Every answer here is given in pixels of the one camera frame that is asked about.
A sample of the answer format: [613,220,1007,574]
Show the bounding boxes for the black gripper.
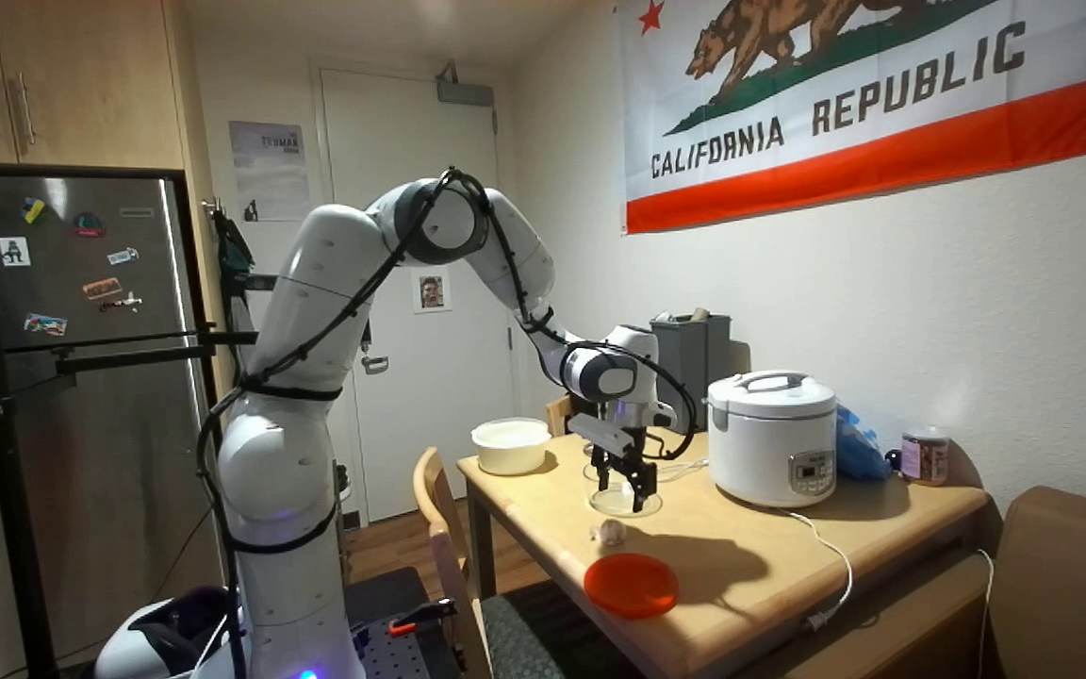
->
[591,430,664,515]

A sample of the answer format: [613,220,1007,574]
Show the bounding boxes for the white paper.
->
[590,515,634,557]

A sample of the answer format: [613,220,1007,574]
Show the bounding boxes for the round orange lid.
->
[582,550,682,621]

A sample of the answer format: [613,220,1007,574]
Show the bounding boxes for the clear glass bowl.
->
[586,467,668,520]

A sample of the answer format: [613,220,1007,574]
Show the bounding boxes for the white plastic bowl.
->
[467,413,554,480]

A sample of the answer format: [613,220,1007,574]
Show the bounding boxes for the wooden chair behind table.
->
[540,391,582,442]

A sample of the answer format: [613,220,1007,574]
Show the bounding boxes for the white rice cooker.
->
[707,366,844,513]

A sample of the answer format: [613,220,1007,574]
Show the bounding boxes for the dark patterned seat cushion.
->
[478,586,598,679]

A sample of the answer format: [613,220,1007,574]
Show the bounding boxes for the blue plastic bag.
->
[833,403,897,485]

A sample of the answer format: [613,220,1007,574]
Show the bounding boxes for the small picture on door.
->
[410,272,452,315]

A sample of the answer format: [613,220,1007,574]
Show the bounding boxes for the black door lock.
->
[354,304,394,376]

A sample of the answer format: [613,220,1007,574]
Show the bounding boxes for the small cylindrical can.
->
[897,425,960,490]

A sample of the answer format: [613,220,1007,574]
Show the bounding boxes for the white door with closer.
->
[315,66,531,526]

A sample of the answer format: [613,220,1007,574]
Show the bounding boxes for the grey door closer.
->
[434,60,497,112]

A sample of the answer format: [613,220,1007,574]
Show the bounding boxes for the California Republic flag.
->
[624,0,1086,236]

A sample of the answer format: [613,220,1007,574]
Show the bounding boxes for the dark hanging garment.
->
[208,200,261,309]

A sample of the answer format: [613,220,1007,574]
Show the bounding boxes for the white black rounded object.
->
[93,579,247,679]

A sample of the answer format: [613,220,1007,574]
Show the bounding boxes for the stainless steel refrigerator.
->
[0,162,225,679]

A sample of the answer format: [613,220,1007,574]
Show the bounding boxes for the brown rectangular fridge magnet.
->
[78,272,129,314]

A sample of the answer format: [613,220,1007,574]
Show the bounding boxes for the blue oval fridge magnet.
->
[21,309,73,342]

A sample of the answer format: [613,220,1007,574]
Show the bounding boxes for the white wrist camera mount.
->
[565,403,648,462]

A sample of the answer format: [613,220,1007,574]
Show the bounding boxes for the white power cable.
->
[660,456,860,635]

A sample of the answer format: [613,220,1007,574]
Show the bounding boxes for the orange handled clamp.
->
[383,591,463,641]

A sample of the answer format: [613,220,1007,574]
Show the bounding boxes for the paper notice on wall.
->
[225,118,316,234]

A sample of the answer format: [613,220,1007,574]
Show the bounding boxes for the wooden wall cabinet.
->
[0,0,190,174]

